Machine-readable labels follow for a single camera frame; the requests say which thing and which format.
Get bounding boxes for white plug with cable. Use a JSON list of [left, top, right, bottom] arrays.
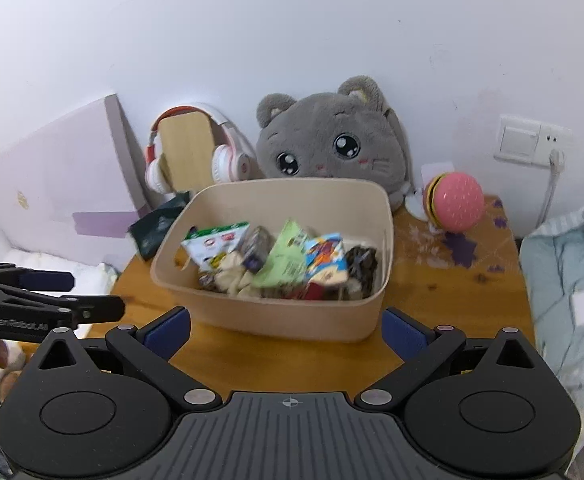
[[534, 147, 567, 232]]

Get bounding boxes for small purple packet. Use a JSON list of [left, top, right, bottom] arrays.
[[242, 226, 276, 274]]

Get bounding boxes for pink hamburger toy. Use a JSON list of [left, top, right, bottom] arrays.
[[423, 171, 485, 233]]

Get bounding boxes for grey cat plush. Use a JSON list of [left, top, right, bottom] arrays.
[[255, 76, 413, 211]]

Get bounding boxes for blue colourful snack packet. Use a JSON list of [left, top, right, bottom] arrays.
[[302, 232, 349, 289]]

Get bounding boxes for white wall switch socket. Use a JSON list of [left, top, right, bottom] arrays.
[[493, 114, 573, 167]]

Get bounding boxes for wooden desktop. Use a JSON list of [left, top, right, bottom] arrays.
[[109, 194, 536, 403]]

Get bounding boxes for beige plastic storage bin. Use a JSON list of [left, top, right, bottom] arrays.
[[149, 177, 396, 344]]

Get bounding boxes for white printed cloth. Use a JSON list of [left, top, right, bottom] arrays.
[[3, 250, 121, 342]]

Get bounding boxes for pale purple cardboard box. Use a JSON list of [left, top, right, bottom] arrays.
[[0, 92, 154, 267]]

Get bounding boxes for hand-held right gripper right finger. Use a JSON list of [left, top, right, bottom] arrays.
[[354, 307, 548, 407]]

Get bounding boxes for light blue striped cloth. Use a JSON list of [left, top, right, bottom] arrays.
[[519, 206, 584, 408]]

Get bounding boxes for brown snack packet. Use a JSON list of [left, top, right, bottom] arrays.
[[344, 245, 379, 297]]

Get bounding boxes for white green cartoon snack packet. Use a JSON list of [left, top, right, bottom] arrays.
[[181, 221, 251, 271]]

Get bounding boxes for light green snack packet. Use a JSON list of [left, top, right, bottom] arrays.
[[252, 218, 318, 294]]

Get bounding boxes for white red headphones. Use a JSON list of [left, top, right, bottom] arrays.
[[144, 102, 257, 195]]

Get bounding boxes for white plastic holder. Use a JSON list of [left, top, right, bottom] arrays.
[[404, 162, 456, 222]]

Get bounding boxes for dark green packet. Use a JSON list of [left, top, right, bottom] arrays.
[[128, 191, 192, 262]]

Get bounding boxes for wooden headphone stand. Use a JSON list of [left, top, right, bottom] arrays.
[[159, 114, 218, 192]]

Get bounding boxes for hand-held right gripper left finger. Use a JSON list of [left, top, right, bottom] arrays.
[[37, 306, 224, 407]]

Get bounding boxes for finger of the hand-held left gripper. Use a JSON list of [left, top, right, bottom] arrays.
[[0, 261, 76, 295], [0, 282, 126, 345]]

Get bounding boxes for beige wrapped pastry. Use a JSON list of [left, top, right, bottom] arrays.
[[211, 252, 259, 297]]

